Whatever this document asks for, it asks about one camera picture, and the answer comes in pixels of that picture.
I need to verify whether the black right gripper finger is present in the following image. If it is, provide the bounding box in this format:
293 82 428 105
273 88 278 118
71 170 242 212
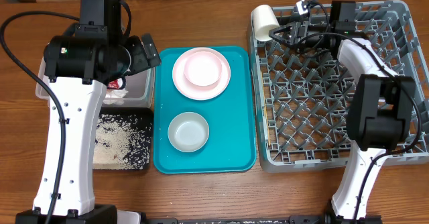
269 22 301 36
269 29 297 47

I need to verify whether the cream cup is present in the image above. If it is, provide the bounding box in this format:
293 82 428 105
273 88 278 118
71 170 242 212
251 5 280 42

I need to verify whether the red foil wrapper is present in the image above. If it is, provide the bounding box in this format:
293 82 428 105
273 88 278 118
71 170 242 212
107 78 126 90

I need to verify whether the white napkin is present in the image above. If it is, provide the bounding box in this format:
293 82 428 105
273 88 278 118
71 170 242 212
103 89 128 105

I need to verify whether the large pink plate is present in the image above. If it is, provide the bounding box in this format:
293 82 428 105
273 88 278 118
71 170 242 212
172 48 231 101

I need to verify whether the grey bowl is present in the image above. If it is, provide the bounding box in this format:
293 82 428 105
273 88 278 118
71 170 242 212
168 112 210 153

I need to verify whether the white rice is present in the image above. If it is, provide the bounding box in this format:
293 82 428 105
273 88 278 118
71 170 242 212
93 113 152 170

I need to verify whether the wooden chopstick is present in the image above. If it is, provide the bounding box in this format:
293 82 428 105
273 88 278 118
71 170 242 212
263 102 271 148

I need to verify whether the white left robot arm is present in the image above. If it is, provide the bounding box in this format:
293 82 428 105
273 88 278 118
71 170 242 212
15 34 161 223

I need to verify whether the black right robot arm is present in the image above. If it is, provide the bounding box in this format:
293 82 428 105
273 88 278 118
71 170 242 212
269 1 418 223

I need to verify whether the clear plastic waste bin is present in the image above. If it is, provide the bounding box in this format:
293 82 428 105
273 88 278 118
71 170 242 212
36 58 155 108

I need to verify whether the grey dish rack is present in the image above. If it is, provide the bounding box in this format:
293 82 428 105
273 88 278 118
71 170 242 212
248 0 428 173

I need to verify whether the black tray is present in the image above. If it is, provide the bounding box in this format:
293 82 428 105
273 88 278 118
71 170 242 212
92 107 154 171

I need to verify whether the teal serving tray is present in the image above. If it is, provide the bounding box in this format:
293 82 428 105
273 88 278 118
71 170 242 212
153 46 257 174

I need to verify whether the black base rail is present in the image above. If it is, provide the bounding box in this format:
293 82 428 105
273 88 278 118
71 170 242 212
143 214 383 224

